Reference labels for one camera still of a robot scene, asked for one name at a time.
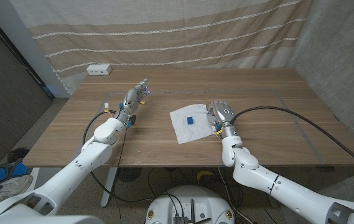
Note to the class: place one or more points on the small blue block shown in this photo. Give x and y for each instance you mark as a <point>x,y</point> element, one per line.
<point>190,120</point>

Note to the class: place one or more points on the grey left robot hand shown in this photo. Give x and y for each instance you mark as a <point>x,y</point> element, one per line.
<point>129,99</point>

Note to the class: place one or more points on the round black vent disc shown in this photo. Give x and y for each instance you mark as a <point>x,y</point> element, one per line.
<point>129,174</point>

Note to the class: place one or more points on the white table leg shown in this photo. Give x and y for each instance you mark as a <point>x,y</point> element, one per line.
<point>108,186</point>

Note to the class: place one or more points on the black round floor object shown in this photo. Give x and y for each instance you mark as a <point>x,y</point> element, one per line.
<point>18,154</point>

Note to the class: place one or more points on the white power strip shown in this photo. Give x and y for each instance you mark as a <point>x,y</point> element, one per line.
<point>99,69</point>

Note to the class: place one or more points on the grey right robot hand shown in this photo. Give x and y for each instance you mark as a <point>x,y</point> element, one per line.
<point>225,115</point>

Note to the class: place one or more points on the black electronics box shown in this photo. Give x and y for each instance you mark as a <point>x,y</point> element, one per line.
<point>180,220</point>

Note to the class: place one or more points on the black antenna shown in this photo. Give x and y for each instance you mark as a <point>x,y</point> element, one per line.
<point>192,210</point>

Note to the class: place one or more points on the white cloth napkin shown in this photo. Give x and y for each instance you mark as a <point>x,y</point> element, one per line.
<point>189,133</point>

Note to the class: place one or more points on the white robot torso base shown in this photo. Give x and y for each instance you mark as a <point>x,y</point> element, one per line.
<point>195,199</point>

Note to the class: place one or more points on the white pillar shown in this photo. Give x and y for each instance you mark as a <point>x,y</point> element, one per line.
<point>24,40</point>

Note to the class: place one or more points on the grey white sneaker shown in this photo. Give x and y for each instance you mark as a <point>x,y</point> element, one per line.
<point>12,191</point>

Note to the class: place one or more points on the yellow curved floor object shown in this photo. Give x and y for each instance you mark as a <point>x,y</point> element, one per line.
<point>203,174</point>

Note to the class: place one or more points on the white plug connector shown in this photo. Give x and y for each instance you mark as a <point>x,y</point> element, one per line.
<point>106,105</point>

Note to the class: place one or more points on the beige striped fabric backdrop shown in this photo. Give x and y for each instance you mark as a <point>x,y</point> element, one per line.
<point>164,37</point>

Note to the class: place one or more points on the dark grey perforated panel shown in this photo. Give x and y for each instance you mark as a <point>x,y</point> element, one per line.
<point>5,102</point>

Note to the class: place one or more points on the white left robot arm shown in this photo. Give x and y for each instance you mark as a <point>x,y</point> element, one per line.
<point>92,155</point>

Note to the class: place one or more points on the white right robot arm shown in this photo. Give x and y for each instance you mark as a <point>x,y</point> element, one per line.
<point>257,177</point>

